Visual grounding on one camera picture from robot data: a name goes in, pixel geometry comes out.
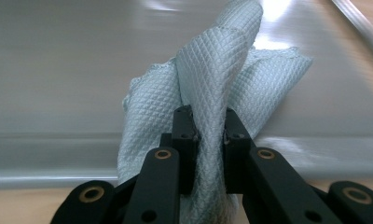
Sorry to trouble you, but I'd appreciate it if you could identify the light blue cleaning cloth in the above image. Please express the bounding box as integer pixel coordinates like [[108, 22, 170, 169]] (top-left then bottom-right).
[[117, 0, 314, 224]]

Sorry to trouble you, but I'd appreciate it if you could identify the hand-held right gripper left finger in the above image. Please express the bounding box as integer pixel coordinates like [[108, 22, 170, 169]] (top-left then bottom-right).
[[159, 105, 199, 196]]

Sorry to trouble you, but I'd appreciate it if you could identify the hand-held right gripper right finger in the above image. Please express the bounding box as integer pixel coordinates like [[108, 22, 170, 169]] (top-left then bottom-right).
[[223, 107, 257, 195]]

